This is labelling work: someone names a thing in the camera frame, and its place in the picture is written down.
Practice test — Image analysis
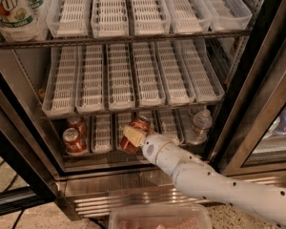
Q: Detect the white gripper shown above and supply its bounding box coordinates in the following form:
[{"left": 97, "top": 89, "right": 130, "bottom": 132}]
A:
[{"left": 123, "top": 125, "right": 201, "bottom": 176}]

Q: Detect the open fridge door left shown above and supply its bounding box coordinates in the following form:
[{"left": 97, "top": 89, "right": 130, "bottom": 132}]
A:
[{"left": 0, "top": 73, "right": 57, "bottom": 216}]

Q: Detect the middle wire shelf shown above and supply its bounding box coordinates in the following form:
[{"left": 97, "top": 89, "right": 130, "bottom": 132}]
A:
[{"left": 42, "top": 101, "right": 219, "bottom": 119}]

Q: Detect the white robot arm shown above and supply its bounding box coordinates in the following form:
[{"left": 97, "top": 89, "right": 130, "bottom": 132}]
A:
[{"left": 123, "top": 125, "right": 286, "bottom": 229}]

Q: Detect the clear water bottle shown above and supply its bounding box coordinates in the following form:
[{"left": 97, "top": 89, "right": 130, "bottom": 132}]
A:
[{"left": 188, "top": 107, "right": 213, "bottom": 145}]

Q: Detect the red coke can front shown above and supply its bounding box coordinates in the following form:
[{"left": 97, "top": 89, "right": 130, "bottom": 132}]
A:
[{"left": 120, "top": 115, "right": 151, "bottom": 154}]

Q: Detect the red coke can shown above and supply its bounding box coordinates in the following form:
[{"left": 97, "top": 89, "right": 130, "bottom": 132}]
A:
[
  {"left": 62, "top": 128, "right": 88, "bottom": 156},
  {"left": 120, "top": 115, "right": 151, "bottom": 154},
  {"left": 67, "top": 115, "right": 87, "bottom": 136}
]

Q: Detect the black cable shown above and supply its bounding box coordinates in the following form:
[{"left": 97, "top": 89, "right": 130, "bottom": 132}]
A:
[{"left": 10, "top": 208, "right": 27, "bottom": 229}]

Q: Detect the red coke can rear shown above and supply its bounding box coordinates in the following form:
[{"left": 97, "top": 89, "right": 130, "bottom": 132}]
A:
[{"left": 62, "top": 128, "right": 88, "bottom": 156}]

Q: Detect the fridge grille base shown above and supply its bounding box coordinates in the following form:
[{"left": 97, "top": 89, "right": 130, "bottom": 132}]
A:
[{"left": 55, "top": 167, "right": 286, "bottom": 220}]

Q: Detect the fridge door frame right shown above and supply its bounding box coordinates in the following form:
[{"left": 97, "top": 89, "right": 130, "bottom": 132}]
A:
[{"left": 208, "top": 0, "right": 286, "bottom": 179}]

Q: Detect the top wire shelf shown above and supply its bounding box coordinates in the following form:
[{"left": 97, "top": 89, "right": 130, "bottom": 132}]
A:
[{"left": 0, "top": 30, "right": 251, "bottom": 50}]

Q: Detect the wire shelf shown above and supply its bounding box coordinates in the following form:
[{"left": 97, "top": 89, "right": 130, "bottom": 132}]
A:
[
  {"left": 42, "top": 101, "right": 219, "bottom": 119},
  {"left": 0, "top": 30, "right": 251, "bottom": 50}
]

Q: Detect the white 7up bottle front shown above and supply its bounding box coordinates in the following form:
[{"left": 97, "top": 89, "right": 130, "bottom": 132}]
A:
[{"left": 0, "top": 0, "right": 38, "bottom": 42}]

